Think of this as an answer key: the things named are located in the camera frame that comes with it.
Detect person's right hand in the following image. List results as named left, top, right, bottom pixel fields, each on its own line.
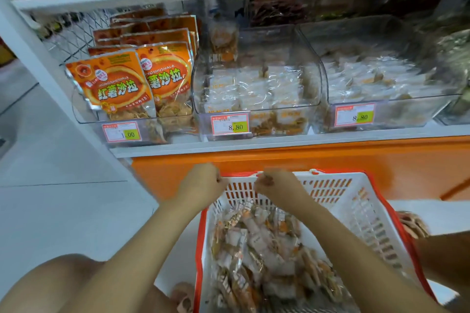
left=253, top=168, right=314, bottom=216

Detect person's left hand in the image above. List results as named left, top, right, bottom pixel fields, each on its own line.
left=176, top=162, right=229, bottom=212

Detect pile of small brown snacks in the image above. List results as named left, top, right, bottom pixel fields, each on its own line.
left=209, top=202, right=355, bottom=313

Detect white red-rimmed shopping basket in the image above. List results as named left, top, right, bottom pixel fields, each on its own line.
left=194, top=170, right=438, bottom=313

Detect small brown snack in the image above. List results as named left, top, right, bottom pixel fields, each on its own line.
left=209, top=23, right=240, bottom=65

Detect person's right forearm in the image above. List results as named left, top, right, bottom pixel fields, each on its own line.
left=285, top=198, right=450, bottom=313

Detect person's left forearm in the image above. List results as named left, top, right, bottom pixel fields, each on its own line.
left=59, top=193, right=214, bottom=313

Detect orange shelf base panel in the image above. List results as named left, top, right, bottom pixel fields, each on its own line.
left=132, top=136, right=470, bottom=203

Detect person's right leg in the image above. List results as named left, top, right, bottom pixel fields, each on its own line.
left=411, top=232, right=470, bottom=313

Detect yellow hamster snack packets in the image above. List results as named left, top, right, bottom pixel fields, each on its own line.
left=441, top=26, right=470, bottom=115

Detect background goods shelf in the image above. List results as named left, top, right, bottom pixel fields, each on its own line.
left=0, top=38, right=16, bottom=68

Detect white yellow price tag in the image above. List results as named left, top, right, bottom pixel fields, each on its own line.
left=101, top=120, right=142, bottom=143
left=211, top=112, right=251, bottom=137
left=334, top=102, right=377, bottom=129

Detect pink clog sandal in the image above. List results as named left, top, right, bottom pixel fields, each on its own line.
left=397, top=210, right=430, bottom=240
left=172, top=283, right=196, bottom=313

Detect clear plastic bin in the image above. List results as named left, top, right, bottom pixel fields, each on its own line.
left=192, top=23, right=329, bottom=138
left=433, top=19, right=470, bottom=125
left=300, top=16, right=468, bottom=134
left=70, top=12, right=202, bottom=147

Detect white wire mesh panel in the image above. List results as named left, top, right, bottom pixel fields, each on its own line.
left=37, top=8, right=111, bottom=64

